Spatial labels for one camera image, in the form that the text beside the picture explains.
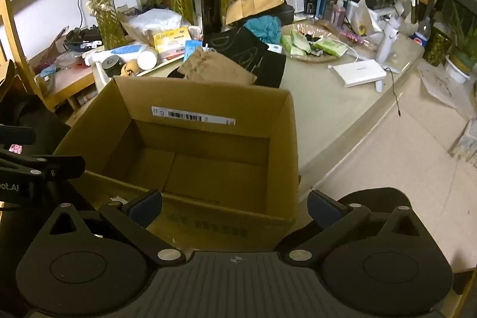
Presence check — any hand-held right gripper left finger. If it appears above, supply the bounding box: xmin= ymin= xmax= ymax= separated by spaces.
xmin=39 ymin=190 xmax=186 ymax=266

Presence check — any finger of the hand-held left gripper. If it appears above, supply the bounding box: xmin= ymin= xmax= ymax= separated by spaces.
xmin=0 ymin=148 xmax=87 ymax=182
xmin=0 ymin=125 xmax=37 ymax=146

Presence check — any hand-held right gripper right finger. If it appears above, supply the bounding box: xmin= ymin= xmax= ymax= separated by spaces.
xmin=289 ymin=190 xmax=429 ymax=265

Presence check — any brown cardboard box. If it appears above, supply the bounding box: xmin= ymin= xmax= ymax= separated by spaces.
xmin=54 ymin=76 xmax=301 ymax=252

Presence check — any brown drawstring pouch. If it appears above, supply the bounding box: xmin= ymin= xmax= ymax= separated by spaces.
xmin=178 ymin=47 xmax=258 ymax=86

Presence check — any black printed cloth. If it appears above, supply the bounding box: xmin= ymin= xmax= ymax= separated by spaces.
xmin=203 ymin=27 xmax=287 ymax=88

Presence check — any teal bath loofah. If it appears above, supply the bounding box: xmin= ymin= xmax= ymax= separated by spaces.
xmin=244 ymin=15 xmax=283 ymax=45

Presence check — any low wooden table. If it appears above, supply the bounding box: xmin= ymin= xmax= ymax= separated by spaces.
xmin=35 ymin=64 xmax=98 ymax=111

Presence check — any wooden chair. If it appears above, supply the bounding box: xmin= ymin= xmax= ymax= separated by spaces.
xmin=0 ymin=0 xmax=56 ymax=114

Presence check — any black round lid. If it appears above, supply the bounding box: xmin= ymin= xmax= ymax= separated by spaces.
xmin=101 ymin=55 xmax=121 ymax=79

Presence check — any black electronic device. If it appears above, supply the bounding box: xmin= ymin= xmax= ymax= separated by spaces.
xmin=65 ymin=27 xmax=103 ymax=51

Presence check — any white blue handheld device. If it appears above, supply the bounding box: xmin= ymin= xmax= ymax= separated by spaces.
xmin=83 ymin=44 xmax=159 ymax=67

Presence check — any white power bank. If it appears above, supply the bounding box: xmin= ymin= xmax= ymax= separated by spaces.
xmin=333 ymin=60 xmax=387 ymax=88

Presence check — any white round bottle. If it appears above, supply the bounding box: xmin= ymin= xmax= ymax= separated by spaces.
xmin=138 ymin=50 xmax=158 ymax=71

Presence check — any plate of green wipe packets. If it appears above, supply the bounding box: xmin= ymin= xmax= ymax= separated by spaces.
xmin=281 ymin=22 xmax=350 ymax=64

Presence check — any green wet wipe packet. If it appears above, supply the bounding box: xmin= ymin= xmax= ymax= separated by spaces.
xmin=281 ymin=35 xmax=304 ymax=57
xmin=292 ymin=30 xmax=312 ymax=52
xmin=312 ymin=38 xmax=349 ymax=57

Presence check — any blue packet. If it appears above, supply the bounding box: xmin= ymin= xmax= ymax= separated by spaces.
xmin=184 ymin=39 xmax=204 ymax=61

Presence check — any yellow carton box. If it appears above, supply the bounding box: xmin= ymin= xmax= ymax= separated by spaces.
xmin=153 ymin=27 xmax=191 ymax=54

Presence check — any paper sheet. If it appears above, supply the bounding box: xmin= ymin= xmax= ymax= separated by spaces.
xmin=417 ymin=61 xmax=477 ymax=119

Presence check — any pink patterned wrapper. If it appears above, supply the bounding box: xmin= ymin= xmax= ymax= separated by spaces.
xmin=337 ymin=29 xmax=375 ymax=49

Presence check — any white plastic bag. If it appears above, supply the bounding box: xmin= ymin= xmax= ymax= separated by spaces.
xmin=128 ymin=9 xmax=183 ymax=34

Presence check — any white spray bottle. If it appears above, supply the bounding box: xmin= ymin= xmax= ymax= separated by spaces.
xmin=376 ymin=14 xmax=402 ymax=64

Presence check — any white paper bag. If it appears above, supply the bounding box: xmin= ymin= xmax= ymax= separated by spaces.
xmin=350 ymin=0 xmax=387 ymax=38

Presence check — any pink soap bottle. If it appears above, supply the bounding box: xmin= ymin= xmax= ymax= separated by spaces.
xmin=331 ymin=0 xmax=347 ymax=21

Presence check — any dark patterned jar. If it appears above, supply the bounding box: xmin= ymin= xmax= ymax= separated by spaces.
xmin=423 ymin=24 xmax=452 ymax=67

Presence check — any black zip case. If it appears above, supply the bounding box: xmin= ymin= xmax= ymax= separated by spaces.
xmin=257 ymin=3 xmax=296 ymax=25

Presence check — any plastic bottle with blue label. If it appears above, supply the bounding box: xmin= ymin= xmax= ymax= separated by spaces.
xmin=414 ymin=20 xmax=432 ymax=46

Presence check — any potted aloe plant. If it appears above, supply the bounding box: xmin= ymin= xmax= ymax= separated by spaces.
xmin=445 ymin=5 xmax=477 ymax=85

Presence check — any blue carton box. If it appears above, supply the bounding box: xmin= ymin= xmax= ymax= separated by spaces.
xmin=318 ymin=0 xmax=338 ymax=19

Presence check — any black thermos bottle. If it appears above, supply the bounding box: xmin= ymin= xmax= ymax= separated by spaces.
xmin=200 ymin=0 xmax=223 ymax=37

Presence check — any brown paper envelope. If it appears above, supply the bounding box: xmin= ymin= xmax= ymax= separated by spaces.
xmin=225 ymin=0 xmax=286 ymax=26

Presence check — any thin black cable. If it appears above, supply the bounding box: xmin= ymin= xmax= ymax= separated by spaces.
xmin=384 ymin=68 xmax=402 ymax=118

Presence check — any white charging cable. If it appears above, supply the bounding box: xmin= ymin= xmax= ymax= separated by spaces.
xmin=328 ymin=47 xmax=373 ymax=70

